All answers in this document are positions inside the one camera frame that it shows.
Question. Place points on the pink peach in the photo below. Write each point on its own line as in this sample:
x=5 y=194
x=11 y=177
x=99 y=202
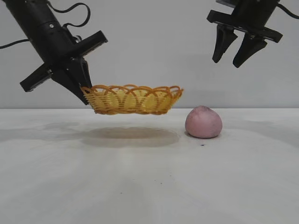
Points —
x=203 y=123

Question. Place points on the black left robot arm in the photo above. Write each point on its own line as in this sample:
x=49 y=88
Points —
x=28 y=11

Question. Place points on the yellow orange woven basket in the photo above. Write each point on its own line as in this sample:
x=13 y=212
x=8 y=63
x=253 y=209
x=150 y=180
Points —
x=130 y=102

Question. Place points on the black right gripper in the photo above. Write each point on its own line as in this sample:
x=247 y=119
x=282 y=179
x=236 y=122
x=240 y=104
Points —
x=252 y=16

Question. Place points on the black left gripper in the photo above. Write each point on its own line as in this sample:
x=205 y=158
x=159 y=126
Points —
x=56 y=44

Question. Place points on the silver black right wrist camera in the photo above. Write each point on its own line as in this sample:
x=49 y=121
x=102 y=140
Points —
x=224 y=1

